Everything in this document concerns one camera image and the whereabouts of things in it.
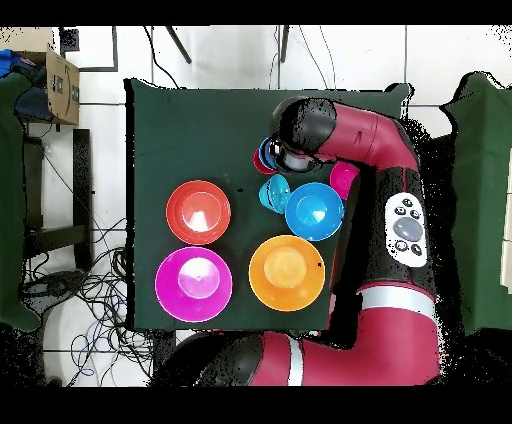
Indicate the shallow red-orange bowl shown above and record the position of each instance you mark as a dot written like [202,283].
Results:
[198,212]

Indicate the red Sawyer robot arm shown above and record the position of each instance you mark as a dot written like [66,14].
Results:
[400,344]

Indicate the blue cup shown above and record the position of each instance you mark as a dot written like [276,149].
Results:
[264,156]

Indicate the large pink bowl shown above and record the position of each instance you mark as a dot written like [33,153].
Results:
[194,284]

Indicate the medium blue bowl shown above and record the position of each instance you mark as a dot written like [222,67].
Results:
[314,212]

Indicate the green side table cloth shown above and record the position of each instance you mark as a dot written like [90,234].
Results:
[480,180]
[10,200]

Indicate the large orange bowl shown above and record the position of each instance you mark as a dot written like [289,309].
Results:
[286,272]

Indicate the small crimson bowl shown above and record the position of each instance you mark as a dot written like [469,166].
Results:
[342,180]

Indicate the dark bag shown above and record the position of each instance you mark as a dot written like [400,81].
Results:
[34,104]

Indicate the cardboard box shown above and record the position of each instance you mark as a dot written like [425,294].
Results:
[64,92]

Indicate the black metal frame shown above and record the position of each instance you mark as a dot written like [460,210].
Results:
[82,180]

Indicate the red cup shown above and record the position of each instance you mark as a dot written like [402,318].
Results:
[258,166]

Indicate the dark green table cloth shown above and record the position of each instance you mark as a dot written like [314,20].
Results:
[168,120]

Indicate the black stand leg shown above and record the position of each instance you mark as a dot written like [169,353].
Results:
[282,44]
[178,44]

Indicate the small light blue bowl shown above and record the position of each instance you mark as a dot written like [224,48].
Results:
[274,194]

